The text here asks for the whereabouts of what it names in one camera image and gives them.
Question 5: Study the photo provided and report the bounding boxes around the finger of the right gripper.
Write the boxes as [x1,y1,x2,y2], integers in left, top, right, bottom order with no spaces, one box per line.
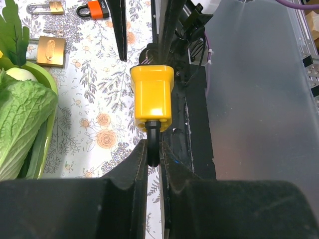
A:
[107,0,128,61]
[151,0,186,65]

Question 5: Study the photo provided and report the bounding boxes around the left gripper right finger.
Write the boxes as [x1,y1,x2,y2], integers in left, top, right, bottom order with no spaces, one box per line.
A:
[160,143,319,239]

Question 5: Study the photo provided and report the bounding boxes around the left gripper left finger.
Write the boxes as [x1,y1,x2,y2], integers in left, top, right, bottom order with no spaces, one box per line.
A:
[0,140,148,239]

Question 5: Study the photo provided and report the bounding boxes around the orange black padlock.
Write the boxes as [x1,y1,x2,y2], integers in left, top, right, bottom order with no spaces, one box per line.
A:
[76,0,110,19]

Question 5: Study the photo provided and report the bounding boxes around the small brass padlock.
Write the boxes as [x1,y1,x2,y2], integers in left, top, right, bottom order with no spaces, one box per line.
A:
[26,1,64,15]

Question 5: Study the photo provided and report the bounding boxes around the yellow padlock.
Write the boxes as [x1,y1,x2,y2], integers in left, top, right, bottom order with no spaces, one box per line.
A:
[130,43,174,167]

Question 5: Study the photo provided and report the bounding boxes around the large brass padlock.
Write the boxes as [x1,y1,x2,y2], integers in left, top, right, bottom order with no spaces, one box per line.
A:
[26,36,66,68]

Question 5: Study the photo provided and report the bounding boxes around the green oval tray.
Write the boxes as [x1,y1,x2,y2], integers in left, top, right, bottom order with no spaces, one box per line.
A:
[19,62,58,179]

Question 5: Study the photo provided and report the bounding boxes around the green bok choy leaves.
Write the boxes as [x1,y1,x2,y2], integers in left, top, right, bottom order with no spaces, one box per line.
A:
[0,0,29,67]

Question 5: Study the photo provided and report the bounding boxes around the large napa cabbage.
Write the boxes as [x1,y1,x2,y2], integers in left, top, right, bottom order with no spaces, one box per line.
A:
[0,70,46,180]

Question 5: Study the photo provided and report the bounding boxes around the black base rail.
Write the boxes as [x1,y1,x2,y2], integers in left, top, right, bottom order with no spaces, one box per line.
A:
[161,59,217,180]

